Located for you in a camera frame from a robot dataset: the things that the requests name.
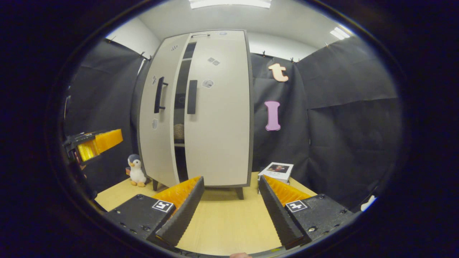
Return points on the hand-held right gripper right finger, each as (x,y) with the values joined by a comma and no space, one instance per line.
(279,215)

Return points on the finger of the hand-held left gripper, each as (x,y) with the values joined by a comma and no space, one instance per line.
(109,139)
(88,150)

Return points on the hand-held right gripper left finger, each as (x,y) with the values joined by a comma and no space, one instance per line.
(183,218)

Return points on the white shoe cabinet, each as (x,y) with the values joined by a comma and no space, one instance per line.
(179,161)

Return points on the brown fuzzy shoe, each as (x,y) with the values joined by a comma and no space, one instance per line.
(179,131)

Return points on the penguin plush toy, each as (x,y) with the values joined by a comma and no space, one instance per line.
(137,173)

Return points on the white book with photo cover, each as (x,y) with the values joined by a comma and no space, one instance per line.
(278,169)

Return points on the black backdrop cloth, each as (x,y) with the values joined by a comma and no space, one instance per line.
(340,143)

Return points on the long ceiling light panel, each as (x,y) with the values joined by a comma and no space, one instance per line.
(229,3)

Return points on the small ceiling light panel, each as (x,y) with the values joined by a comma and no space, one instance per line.
(339,33)

